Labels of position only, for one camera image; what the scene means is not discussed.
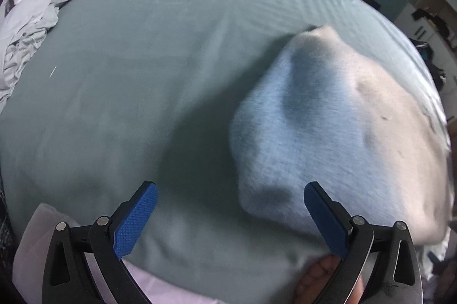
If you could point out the bed with teal sheet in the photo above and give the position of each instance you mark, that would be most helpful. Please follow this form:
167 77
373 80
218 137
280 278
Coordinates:
142 75

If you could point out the pink garment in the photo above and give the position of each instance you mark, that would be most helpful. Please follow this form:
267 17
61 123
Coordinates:
32 254

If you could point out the black clothing on counter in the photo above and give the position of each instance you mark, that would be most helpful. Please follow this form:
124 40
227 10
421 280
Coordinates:
430 20

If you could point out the blue and white knit sweater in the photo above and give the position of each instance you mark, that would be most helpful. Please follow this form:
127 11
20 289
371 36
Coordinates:
321 132

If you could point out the white lower cabinet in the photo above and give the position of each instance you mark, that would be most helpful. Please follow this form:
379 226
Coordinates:
428 29

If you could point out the black bag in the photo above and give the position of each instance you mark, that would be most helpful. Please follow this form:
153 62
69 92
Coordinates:
432 64

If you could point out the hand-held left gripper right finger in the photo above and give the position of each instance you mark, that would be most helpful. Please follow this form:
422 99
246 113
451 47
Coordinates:
325 218

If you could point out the dark plaid cloth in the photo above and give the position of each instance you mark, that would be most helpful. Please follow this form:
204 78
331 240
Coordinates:
5 218

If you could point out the grey-blue crumpled quilt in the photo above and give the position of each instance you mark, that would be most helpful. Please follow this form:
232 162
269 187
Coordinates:
25 29

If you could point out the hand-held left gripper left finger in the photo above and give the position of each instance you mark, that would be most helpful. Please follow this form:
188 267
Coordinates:
137 218

